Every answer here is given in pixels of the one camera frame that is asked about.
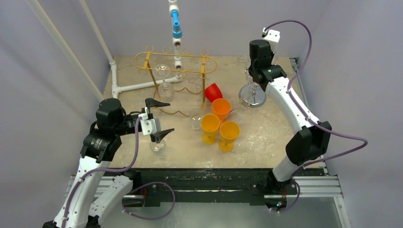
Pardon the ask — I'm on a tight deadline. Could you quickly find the blue pipe fitting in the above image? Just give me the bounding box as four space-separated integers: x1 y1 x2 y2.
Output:
171 9 182 38

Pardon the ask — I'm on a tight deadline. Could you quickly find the right yellow plastic goblet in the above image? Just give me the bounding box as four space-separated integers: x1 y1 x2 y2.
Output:
218 121 240 152

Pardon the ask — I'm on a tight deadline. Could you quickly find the clear champagne flute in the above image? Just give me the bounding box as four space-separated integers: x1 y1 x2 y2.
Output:
239 56 256 108

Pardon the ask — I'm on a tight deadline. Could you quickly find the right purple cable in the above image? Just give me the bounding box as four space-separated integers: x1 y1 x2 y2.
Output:
264 20 368 177

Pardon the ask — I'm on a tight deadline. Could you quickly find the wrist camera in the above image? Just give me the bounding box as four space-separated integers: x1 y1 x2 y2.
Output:
138 113 161 135
262 28 280 53

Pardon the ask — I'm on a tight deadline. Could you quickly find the black mounting base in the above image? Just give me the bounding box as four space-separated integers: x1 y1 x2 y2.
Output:
111 167 303 209

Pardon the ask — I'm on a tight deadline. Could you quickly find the left yellow plastic goblet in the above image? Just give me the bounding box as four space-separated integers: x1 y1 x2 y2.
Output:
201 114 221 145

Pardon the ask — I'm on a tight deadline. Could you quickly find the patterned clear goblet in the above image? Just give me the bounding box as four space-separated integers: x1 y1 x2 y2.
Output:
189 108 204 131

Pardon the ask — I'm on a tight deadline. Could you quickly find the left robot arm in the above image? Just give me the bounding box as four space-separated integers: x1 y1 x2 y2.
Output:
43 98 174 228

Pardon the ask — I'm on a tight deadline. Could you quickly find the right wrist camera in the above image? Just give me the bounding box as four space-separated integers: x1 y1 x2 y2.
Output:
262 28 280 53

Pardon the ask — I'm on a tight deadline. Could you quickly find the round clear wine glass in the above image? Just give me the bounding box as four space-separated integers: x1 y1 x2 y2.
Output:
153 64 174 103

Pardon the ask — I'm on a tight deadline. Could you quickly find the yellow plastic goblet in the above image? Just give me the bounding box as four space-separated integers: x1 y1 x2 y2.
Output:
201 114 221 145
218 121 240 152

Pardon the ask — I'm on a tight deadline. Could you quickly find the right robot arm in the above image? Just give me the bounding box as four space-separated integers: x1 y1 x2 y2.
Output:
248 39 332 193

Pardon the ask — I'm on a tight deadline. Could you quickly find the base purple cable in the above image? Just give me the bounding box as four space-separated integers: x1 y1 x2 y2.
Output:
121 179 176 220

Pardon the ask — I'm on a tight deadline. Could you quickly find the clear glass near front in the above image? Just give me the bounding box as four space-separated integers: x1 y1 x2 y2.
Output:
149 140 168 159

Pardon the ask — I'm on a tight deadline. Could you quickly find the chrome round glass rack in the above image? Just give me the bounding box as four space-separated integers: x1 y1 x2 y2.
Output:
239 56 267 108

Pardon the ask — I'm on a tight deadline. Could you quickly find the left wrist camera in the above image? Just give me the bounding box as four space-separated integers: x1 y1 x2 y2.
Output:
138 113 161 135

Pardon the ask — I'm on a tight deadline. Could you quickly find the gold wire glass rack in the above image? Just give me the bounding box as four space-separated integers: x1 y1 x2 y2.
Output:
134 47 218 111

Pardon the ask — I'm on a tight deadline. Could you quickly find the red plastic goblet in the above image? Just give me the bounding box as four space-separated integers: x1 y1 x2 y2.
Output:
204 83 223 103

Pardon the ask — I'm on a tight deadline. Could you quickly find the orange plastic goblet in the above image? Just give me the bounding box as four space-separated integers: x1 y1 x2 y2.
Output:
211 98 233 120

